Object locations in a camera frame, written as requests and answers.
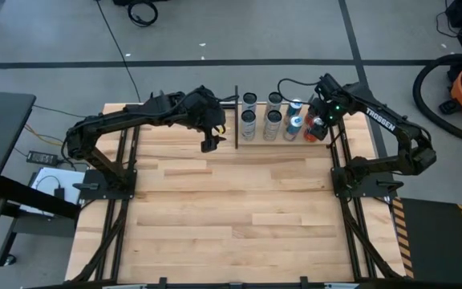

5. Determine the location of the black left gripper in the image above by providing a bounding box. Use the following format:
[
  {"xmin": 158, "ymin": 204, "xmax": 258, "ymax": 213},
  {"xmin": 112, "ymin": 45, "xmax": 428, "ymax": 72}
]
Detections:
[{"xmin": 192, "ymin": 97, "xmax": 227, "ymax": 154}]

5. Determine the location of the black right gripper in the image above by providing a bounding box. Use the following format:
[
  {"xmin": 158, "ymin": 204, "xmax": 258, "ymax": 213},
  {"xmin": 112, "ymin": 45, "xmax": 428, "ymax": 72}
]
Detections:
[{"xmin": 305, "ymin": 73, "xmax": 347, "ymax": 142}]

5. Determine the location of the blue silver Red Bull can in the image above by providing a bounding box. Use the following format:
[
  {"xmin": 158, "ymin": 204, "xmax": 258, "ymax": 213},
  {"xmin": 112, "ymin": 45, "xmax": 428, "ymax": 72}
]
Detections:
[
  {"xmin": 282, "ymin": 115, "xmax": 305, "ymax": 142},
  {"xmin": 286, "ymin": 99, "xmax": 304, "ymax": 120}
]

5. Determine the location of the white Celsius Arctic Vibe can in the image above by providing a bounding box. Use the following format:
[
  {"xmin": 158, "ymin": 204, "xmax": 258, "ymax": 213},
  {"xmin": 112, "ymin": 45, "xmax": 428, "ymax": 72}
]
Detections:
[
  {"xmin": 239, "ymin": 109, "xmax": 257, "ymax": 142},
  {"xmin": 241, "ymin": 92, "xmax": 258, "ymax": 113}
]

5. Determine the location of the white Celsius Tropical Vibe can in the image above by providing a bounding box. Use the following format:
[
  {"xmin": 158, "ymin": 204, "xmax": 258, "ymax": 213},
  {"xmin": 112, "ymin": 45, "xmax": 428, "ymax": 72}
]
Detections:
[
  {"xmin": 265, "ymin": 91, "xmax": 284, "ymax": 116},
  {"xmin": 262, "ymin": 109, "xmax": 283, "ymax": 142}
]

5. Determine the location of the white paper sheet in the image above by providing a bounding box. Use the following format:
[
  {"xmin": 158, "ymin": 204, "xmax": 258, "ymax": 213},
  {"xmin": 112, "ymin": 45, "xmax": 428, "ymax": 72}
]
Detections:
[{"xmin": 18, "ymin": 167, "xmax": 87, "ymax": 218}]

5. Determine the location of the black mat with hazard stripes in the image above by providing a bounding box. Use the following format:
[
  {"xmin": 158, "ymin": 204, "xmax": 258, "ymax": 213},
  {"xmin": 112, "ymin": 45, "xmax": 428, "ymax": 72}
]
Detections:
[{"xmin": 391, "ymin": 196, "xmax": 462, "ymax": 287}]

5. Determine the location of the black power adapter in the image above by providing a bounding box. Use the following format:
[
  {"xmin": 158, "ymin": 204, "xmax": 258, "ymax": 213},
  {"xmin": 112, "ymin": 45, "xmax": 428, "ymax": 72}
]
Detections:
[{"xmin": 26, "ymin": 150, "xmax": 59, "ymax": 165}]

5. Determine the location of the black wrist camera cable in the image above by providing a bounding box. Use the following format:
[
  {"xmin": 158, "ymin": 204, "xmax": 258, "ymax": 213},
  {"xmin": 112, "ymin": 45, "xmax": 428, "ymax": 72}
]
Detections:
[{"xmin": 277, "ymin": 78, "xmax": 322, "ymax": 97}]

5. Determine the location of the wooden shelf with black frame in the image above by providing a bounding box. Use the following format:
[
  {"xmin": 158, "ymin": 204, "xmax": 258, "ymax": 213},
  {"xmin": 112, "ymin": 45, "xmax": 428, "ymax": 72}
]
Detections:
[{"xmin": 233, "ymin": 84, "xmax": 342, "ymax": 150}]

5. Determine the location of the long black floor cable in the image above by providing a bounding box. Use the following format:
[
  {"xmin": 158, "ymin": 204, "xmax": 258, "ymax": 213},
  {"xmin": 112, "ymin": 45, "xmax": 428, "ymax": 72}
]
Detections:
[{"xmin": 95, "ymin": 0, "xmax": 142, "ymax": 103}]

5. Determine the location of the coiled black cable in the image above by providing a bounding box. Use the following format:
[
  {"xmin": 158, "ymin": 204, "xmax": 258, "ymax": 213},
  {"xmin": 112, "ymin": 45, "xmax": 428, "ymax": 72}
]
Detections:
[{"xmin": 127, "ymin": 0, "xmax": 160, "ymax": 28}]

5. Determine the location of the black aluminium rig frame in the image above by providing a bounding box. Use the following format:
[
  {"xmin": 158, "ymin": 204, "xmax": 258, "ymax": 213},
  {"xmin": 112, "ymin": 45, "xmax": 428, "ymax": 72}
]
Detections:
[{"xmin": 65, "ymin": 91, "xmax": 411, "ymax": 289}]

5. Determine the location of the thin black floor cable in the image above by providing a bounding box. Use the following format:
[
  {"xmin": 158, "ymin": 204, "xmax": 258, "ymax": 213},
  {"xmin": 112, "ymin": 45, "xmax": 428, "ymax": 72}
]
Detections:
[{"xmin": 434, "ymin": 10, "xmax": 460, "ymax": 39}]

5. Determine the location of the thin black desk cable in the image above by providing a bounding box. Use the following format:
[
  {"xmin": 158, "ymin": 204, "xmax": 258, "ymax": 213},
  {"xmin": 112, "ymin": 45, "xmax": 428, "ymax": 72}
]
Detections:
[{"xmin": 33, "ymin": 104, "xmax": 91, "ymax": 120}]

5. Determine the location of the yellow cable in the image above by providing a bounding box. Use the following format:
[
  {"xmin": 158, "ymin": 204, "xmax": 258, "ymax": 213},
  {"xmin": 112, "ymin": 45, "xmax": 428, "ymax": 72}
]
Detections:
[{"xmin": 22, "ymin": 123, "xmax": 68, "ymax": 148}]

